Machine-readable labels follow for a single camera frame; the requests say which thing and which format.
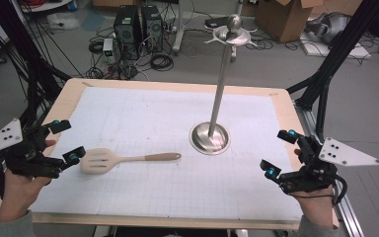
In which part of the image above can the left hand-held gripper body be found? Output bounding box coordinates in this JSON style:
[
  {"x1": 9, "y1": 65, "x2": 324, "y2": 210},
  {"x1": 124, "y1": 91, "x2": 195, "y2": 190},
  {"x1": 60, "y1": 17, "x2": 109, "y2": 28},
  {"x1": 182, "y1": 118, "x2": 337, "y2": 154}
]
[{"x1": 0, "y1": 118, "x2": 66, "y2": 181}]

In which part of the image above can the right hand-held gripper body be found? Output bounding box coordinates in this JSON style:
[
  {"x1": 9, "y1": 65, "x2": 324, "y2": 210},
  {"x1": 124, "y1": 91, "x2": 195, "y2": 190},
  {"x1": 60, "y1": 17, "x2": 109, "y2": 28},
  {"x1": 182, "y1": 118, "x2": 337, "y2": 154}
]
[{"x1": 278, "y1": 133, "x2": 379, "y2": 196}]

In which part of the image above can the beige slotted spatula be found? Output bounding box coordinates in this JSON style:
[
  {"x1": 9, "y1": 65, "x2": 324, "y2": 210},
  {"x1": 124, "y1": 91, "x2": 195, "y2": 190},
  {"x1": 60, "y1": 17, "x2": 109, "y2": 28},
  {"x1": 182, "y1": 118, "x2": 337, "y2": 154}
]
[{"x1": 80, "y1": 147, "x2": 183, "y2": 176}]

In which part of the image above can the person's right hand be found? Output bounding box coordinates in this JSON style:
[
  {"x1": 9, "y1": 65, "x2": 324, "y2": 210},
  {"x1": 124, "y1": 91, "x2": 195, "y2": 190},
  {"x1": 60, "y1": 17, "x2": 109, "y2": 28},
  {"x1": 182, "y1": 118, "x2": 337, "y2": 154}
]
[{"x1": 290, "y1": 147, "x2": 340, "y2": 229}]

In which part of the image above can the person's left hand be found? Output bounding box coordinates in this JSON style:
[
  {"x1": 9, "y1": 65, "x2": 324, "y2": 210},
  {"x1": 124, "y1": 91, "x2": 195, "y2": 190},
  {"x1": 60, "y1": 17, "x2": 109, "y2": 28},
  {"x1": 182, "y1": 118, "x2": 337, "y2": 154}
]
[{"x1": 0, "y1": 138, "x2": 57, "y2": 224}]

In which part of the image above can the white grid mat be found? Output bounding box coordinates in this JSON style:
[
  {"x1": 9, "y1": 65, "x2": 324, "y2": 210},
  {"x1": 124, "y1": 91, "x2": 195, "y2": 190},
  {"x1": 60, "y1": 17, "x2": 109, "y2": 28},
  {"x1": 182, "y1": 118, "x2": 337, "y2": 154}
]
[{"x1": 29, "y1": 86, "x2": 305, "y2": 221}]

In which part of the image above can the metal utensil stand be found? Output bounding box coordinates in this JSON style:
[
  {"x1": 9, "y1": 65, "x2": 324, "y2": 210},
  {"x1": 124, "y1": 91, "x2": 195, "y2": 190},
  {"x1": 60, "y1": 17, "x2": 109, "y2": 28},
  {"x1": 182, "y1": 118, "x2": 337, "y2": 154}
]
[{"x1": 189, "y1": 14, "x2": 261, "y2": 156}]

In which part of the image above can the small white power box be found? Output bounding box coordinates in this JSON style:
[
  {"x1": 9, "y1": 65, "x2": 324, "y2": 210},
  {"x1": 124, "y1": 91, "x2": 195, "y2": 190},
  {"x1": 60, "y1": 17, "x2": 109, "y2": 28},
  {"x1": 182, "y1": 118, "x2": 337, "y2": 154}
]
[{"x1": 102, "y1": 38, "x2": 115, "y2": 64}]

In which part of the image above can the clear plastic bag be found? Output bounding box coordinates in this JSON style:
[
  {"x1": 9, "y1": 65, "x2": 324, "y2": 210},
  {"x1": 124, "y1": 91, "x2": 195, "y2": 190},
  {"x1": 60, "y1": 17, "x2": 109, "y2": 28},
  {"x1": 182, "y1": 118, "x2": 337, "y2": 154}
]
[{"x1": 47, "y1": 12, "x2": 81, "y2": 31}]

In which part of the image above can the white flat board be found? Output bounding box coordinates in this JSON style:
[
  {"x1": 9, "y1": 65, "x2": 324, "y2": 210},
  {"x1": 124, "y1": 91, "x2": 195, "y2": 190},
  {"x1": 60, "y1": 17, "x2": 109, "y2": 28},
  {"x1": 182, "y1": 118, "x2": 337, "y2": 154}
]
[{"x1": 300, "y1": 40, "x2": 373, "y2": 61}]

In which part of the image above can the grey bundle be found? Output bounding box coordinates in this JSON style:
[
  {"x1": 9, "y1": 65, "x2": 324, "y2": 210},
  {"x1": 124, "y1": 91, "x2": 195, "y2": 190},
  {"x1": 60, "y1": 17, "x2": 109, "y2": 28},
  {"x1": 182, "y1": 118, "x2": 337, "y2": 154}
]
[{"x1": 305, "y1": 12, "x2": 351, "y2": 45}]

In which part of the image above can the black computer tower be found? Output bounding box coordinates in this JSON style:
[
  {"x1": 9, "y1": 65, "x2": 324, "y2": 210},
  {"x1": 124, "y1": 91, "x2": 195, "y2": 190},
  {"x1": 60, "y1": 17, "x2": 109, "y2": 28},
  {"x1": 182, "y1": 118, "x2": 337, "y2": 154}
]
[
  {"x1": 140, "y1": 4, "x2": 164, "y2": 53},
  {"x1": 113, "y1": 5, "x2": 142, "y2": 61}
]

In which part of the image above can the cardboard box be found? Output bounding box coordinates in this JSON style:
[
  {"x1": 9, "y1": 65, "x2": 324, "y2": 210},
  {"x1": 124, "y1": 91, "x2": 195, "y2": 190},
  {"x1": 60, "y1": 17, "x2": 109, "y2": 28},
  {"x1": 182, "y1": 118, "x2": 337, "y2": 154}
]
[{"x1": 255, "y1": 0, "x2": 320, "y2": 43}]

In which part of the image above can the grey stand leg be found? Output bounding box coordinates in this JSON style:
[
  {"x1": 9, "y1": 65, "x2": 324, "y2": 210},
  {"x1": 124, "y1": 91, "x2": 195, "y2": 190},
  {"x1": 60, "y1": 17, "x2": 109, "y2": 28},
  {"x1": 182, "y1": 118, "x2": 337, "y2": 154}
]
[{"x1": 172, "y1": 0, "x2": 188, "y2": 56}]

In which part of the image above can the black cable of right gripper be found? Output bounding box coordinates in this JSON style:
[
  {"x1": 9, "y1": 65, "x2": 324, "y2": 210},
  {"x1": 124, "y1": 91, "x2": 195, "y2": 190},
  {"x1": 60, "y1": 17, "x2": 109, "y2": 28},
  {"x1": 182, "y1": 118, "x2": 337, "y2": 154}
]
[{"x1": 289, "y1": 173, "x2": 348, "y2": 207}]

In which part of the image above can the aluminium rail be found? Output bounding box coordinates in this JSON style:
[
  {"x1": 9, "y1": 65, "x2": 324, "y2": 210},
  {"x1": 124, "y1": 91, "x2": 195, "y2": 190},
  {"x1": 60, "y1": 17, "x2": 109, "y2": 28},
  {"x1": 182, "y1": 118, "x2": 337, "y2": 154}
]
[{"x1": 294, "y1": 105, "x2": 364, "y2": 237}]

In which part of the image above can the black metal frame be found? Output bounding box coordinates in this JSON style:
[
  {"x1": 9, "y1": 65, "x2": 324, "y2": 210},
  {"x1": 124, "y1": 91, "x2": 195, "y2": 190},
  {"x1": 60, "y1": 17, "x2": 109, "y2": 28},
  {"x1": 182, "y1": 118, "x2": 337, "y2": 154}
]
[
  {"x1": 0, "y1": 0, "x2": 72, "y2": 131},
  {"x1": 285, "y1": 0, "x2": 379, "y2": 143}
]

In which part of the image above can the coiled black cable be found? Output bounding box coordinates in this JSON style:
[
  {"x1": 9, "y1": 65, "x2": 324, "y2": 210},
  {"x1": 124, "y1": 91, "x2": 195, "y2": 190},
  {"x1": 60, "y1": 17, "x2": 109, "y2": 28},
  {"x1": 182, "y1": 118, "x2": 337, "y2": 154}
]
[{"x1": 149, "y1": 53, "x2": 175, "y2": 72}]

